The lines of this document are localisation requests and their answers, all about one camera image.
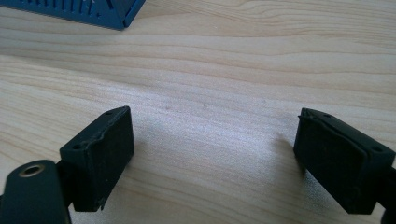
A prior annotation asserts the blue plastic file rack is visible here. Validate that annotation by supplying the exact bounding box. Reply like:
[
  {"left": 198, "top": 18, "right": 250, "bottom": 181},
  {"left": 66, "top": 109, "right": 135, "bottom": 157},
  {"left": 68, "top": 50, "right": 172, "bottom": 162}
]
[{"left": 0, "top": 0, "right": 147, "bottom": 32}]

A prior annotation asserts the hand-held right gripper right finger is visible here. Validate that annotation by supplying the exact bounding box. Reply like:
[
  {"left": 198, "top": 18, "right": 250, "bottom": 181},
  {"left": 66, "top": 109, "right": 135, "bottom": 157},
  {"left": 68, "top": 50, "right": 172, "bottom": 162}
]
[{"left": 292, "top": 107, "right": 396, "bottom": 216}]

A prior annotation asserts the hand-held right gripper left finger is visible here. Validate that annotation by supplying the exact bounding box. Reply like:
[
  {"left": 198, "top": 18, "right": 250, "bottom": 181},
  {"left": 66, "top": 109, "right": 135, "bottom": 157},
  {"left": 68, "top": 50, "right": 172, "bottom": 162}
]
[{"left": 59, "top": 105, "right": 135, "bottom": 213}]

